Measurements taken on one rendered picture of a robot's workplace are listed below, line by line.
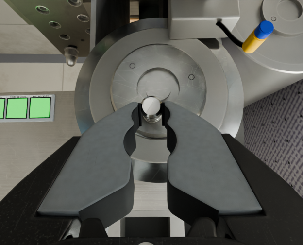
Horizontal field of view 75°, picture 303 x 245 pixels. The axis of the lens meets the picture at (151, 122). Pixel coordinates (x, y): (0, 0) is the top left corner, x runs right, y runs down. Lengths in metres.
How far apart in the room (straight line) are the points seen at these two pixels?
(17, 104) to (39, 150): 0.13
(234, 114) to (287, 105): 0.16
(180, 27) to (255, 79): 0.10
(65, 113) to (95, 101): 0.39
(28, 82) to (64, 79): 0.47
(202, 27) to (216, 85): 0.05
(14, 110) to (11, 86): 2.58
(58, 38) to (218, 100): 0.45
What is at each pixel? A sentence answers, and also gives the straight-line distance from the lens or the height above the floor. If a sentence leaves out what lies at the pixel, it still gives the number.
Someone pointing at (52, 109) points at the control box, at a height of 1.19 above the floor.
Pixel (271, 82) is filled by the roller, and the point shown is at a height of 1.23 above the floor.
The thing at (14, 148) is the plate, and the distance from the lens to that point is 0.61.
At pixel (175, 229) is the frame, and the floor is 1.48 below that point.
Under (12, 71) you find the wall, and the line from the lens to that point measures 3.25.
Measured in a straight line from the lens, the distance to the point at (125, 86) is 0.16.
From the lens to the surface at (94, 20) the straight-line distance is 0.22.
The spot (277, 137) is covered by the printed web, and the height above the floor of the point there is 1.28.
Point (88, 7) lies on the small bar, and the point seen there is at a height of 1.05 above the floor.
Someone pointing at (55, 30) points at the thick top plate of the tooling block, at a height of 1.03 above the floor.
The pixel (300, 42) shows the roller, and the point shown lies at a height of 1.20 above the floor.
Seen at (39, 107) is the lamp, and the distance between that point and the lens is 0.58.
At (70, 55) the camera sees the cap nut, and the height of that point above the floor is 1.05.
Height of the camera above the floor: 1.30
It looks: 8 degrees down
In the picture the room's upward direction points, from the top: 179 degrees clockwise
